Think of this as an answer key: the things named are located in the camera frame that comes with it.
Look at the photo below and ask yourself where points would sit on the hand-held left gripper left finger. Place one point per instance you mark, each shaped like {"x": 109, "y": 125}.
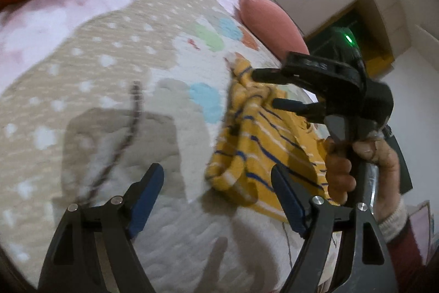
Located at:
{"x": 147, "y": 197}

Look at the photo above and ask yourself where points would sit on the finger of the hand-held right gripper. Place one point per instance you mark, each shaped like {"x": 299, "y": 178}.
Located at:
{"x": 295, "y": 106}
{"x": 271, "y": 75}

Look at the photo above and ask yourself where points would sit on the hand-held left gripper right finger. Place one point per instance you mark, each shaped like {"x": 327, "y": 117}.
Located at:
{"x": 288, "y": 200}

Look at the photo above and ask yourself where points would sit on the yellow wide-striped garment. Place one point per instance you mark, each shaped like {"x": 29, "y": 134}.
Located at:
{"x": 247, "y": 142}

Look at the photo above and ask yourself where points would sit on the person's right forearm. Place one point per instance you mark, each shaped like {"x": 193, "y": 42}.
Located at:
{"x": 408, "y": 251}

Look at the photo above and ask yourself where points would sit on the person's right hand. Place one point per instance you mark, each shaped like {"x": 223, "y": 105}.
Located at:
{"x": 339, "y": 173}

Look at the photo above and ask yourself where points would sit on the pink ribbed pillow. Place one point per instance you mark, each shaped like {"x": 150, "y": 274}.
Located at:
{"x": 271, "y": 21}

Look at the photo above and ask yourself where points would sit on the beige quilted heart-print blanket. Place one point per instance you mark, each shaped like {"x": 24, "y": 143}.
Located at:
{"x": 103, "y": 100}

